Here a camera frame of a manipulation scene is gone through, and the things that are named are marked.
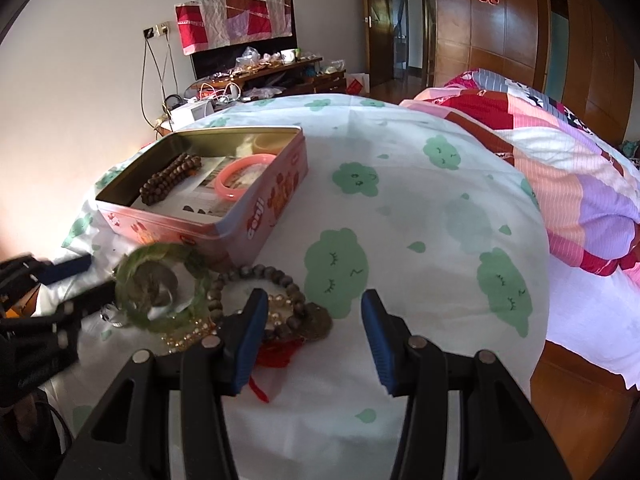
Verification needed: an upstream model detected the wall power socket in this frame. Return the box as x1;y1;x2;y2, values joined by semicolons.
143;23;169;40

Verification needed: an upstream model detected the green jade bangle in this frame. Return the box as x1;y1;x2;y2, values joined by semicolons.
115;243;213;334

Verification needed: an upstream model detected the dark bead bracelet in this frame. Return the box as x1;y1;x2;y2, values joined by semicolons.
208;263;334;345

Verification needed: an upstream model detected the wooden door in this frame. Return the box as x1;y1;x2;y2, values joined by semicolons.
363;0;394;88

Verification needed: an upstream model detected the pink patchwork quilt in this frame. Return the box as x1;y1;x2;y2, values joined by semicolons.
399;67;640;391

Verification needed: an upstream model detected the white box on cabinet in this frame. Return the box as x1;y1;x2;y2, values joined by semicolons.
170;100;215;124

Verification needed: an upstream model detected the wooden wardrobe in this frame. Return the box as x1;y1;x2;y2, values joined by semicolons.
435;0;639;143

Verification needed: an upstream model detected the pink bangle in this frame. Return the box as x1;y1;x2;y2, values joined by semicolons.
214;154;276;202

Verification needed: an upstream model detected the cream pearl necklace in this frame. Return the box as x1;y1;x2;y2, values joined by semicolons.
159;294;284;356

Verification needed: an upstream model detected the white green-patterned bed sheet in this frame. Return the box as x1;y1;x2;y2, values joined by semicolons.
44;93;551;480

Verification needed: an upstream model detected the television with patchwork cover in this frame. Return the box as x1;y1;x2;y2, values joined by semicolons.
175;0;297;79

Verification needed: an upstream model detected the wooden TV cabinet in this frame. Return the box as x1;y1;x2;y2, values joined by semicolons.
183;56;347;99

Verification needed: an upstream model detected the pink metal tin box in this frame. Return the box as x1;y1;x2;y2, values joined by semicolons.
96;126;308;269

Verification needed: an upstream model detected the brown wooden bead bracelet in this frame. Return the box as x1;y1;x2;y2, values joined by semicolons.
139;153;203;207

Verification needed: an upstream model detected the red cord coin charm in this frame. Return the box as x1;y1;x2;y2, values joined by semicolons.
248;338;305;404

